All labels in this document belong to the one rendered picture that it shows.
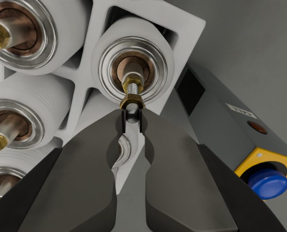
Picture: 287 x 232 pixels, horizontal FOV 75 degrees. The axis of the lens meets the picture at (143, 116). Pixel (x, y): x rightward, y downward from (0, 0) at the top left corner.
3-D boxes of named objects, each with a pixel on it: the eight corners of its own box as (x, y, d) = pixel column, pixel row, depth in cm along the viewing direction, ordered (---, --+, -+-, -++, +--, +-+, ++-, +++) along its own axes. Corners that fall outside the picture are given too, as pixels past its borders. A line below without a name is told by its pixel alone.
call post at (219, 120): (185, 60, 45) (257, 145, 19) (210, 70, 47) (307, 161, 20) (172, 85, 49) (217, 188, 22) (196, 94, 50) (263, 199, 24)
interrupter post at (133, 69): (120, 79, 21) (118, 91, 18) (124, 58, 20) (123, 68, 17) (140, 84, 22) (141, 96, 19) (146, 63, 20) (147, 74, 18)
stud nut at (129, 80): (133, 96, 18) (133, 100, 18) (119, 86, 18) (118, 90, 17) (146, 82, 18) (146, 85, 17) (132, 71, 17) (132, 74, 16)
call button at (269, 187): (257, 158, 20) (269, 173, 18) (285, 167, 21) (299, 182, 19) (235, 181, 22) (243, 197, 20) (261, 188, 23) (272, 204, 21)
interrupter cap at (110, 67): (95, 95, 22) (94, 97, 21) (103, 26, 18) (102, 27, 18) (156, 107, 23) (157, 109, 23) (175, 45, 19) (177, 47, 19)
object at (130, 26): (105, 60, 37) (85, 101, 22) (112, 6, 33) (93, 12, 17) (151, 70, 39) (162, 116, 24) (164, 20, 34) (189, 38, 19)
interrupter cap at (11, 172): (24, 162, 27) (21, 165, 27) (44, 193, 31) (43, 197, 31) (-26, 167, 28) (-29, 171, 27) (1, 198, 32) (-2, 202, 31)
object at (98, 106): (139, 109, 44) (142, 168, 29) (99, 114, 44) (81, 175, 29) (133, 69, 39) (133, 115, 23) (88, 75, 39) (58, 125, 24)
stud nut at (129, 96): (133, 117, 15) (133, 123, 14) (116, 106, 15) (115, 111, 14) (149, 101, 14) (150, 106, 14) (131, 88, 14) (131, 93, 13)
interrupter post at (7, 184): (15, 175, 29) (2, 194, 26) (22, 185, 30) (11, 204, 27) (0, 177, 29) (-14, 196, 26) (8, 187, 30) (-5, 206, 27)
